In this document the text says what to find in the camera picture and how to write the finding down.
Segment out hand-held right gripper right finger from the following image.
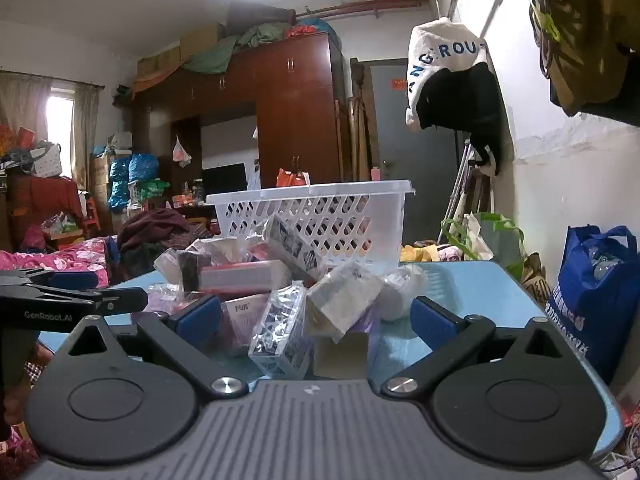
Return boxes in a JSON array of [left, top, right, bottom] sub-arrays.
[[381, 296, 576, 403]]

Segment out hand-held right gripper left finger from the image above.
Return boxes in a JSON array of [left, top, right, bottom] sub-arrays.
[[66, 294, 249, 401]]

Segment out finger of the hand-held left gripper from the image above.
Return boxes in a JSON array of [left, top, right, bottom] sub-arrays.
[[0, 268, 99, 292], [0, 284, 149, 317]]

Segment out clear bag with white item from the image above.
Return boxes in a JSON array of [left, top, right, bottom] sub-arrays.
[[375, 265, 428, 322]]

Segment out white plastic basket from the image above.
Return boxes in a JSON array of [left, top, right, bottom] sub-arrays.
[[206, 180, 417, 267]]

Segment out pink floral blanket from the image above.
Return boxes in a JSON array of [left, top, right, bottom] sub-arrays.
[[0, 237, 111, 291]]

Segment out lilac packet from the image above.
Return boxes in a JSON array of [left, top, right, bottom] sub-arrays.
[[145, 282, 201, 313]]

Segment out dark brown packet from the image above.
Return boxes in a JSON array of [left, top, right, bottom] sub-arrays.
[[177, 251, 202, 292]]

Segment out red white wrapped pack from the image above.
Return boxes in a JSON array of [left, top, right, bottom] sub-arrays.
[[199, 259, 292, 295]]

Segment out yellow cloth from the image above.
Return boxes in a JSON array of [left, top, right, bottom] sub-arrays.
[[400, 242, 441, 262]]

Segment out clear wrapped white item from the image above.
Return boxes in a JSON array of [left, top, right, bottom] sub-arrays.
[[192, 232, 271, 263]]

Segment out dark red clothes pile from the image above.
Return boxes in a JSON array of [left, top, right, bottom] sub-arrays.
[[117, 208, 221, 253]]

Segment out black white patterned packet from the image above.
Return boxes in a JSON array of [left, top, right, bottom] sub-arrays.
[[248, 284, 308, 380]]

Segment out red cloth covered furniture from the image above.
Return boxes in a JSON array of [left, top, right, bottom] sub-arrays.
[[7, 175, 86, 251]]

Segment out beige box in plastic wrap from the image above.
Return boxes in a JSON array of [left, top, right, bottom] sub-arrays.
[[304, 262, 385, 345]]

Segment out small cardboard box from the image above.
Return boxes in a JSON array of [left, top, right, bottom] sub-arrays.
[[314, 332, 370, 380]]

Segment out green white shopping bag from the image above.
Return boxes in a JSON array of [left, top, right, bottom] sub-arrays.
[[440, 212, 526, 281]]

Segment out blue plastic bag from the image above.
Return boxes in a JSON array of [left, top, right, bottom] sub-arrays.
[[109, 157, 132, 211], [129, 152, 161, 183]]

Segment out brown woven bag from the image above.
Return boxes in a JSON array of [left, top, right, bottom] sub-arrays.
[[522, 252, 551, 306]]

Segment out white gift bag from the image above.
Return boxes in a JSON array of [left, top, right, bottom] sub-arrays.
[[30, 142, 63, 178]]

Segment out metal crutches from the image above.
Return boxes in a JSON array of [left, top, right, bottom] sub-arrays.
[[440, 140, 481, 243]]

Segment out black monitor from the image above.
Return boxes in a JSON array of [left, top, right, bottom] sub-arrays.
[[201, 162, 248, 196]]

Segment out beige curtain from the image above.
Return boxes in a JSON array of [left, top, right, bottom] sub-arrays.
[[70, 82, 103, 181], [0, 71, 51, 136]]

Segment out window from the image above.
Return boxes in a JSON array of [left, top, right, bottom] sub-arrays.
[[46, 87, 76, 178]]

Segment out blue tote bag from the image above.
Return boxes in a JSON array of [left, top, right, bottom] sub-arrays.
[[545, 225, 640, 386]]

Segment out white hanging plastic bag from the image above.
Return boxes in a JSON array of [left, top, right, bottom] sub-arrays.
[[172, 135, 192, 168]]

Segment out red bag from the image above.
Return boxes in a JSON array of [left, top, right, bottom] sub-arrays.
[[276, 167, 308, 188]]

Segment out grey door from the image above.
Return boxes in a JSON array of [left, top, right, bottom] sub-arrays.
[[357, 58, 461, 241]]

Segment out wooden poles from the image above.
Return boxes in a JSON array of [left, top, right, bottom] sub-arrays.
[[335, 80, 381, 183]]

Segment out brown wooden wardrobe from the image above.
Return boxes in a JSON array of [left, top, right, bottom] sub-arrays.
[[131, 32, 351, 196]]

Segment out green cloth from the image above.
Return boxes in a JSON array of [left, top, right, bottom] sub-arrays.
[[182, 20, 296, 73]]

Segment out white printed hanging bag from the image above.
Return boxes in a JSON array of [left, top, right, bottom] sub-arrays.
[[405, 17, 493, 133]]

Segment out red ceiling pipe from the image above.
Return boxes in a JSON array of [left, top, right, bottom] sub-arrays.
[[295, 0, 431, 18]]

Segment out olive hanging bag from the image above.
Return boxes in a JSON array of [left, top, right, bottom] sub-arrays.
[[520, 0, 640, 126]]

